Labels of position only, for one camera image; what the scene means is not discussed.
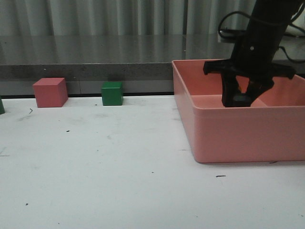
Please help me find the black cable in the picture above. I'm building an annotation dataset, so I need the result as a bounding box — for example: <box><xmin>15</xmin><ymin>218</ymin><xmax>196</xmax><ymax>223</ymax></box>
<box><xmin>218</xmin><ymin>2</ymin><xmax>305</xmax><ymax>63</ymax></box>

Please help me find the green cube near bin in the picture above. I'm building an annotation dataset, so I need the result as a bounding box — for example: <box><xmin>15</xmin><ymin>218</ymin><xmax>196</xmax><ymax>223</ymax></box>
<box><xmin>101</xmin><ymin>82</ymin><xmax>123</xmax><ymax>106</ymax></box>

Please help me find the grey stone counter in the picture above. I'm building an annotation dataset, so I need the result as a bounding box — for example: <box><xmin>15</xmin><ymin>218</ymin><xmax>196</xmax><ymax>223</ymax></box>
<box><xmin>0</xmin><ymin>34</ymin><xmax>233</xmax><ymax>98</ymax></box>

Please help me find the grey curtain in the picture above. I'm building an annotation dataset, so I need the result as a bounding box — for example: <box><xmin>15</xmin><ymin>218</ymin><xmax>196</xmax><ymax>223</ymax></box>
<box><xmin>0</xmin><ymin>0</ymin><xmax>254</xmax><ymax>36</ymax></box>

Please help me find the white appliance on counter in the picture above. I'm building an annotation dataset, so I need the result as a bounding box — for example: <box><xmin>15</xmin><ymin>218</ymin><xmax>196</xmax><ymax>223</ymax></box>
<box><xmin>285</xmin><ymin>3</ymin><xmax>305</xmax><ymax>38</ymax></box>

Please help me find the green cube far left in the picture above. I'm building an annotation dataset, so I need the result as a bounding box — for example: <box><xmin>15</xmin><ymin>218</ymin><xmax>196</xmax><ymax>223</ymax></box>
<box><xmin>0</xmin><ymin>96</ymin><xmax>5</xmax><ymax>115</ymax></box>

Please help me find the pink plastic bin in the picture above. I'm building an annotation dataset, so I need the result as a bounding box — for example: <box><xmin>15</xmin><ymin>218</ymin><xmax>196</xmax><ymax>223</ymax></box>
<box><xmin>172</xmin><ymin>60</ymin><xmax>305</xmax><ymax>163</ymax></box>

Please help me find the pink cube near bin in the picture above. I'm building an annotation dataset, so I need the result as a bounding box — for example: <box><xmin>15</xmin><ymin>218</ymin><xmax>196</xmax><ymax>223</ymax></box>
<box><xmin>32</xmin><ymin>77</ymin><xmax>68</xmax><ymax>108</ymax></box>

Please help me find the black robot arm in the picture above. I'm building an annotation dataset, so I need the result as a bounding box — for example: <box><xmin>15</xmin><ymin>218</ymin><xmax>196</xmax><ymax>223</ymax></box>
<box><xmin>203</xmin><ymin>0</ymin><xmax>305</xmax><ymax>107</ymax></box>

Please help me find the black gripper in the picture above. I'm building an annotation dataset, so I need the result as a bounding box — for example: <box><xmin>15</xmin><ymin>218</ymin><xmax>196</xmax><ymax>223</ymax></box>
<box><xmin>203</xmin><ymin>35</ymin><xmax>296</xmax><ymax>107</ymax></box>

